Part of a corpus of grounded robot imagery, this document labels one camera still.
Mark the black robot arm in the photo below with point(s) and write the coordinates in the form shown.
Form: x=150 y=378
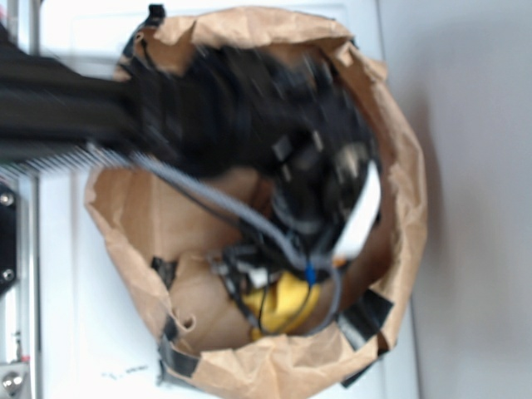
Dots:
x=191 y=130

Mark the brown paper bag bin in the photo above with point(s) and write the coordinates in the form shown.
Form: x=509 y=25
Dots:
x=157 y=239

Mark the aluminium frame rail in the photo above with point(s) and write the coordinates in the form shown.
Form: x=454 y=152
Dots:
x=23 y=345

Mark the yellow cloth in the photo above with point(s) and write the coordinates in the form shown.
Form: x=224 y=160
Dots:
x=284 y=307

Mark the black metal bracket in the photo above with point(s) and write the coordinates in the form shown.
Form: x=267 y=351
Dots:
x=8 y=238

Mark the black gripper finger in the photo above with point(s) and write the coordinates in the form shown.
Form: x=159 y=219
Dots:
x=232 y=265
x=261 y=277

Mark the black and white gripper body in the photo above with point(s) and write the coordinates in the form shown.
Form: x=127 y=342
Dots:
x=308 y=135

